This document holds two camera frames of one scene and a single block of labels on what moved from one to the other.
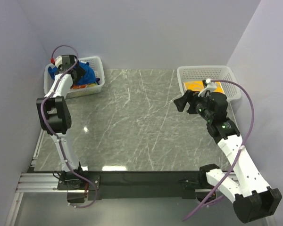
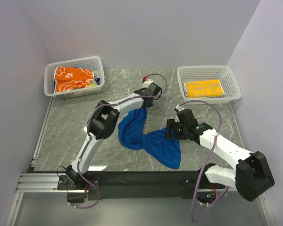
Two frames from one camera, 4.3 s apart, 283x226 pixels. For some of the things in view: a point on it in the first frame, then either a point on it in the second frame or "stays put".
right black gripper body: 198,105 -> 178,131
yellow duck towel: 198,86 stays put
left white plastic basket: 95,61 stays put
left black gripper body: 80,73 -> 143,90
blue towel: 88,77 -> 132,133
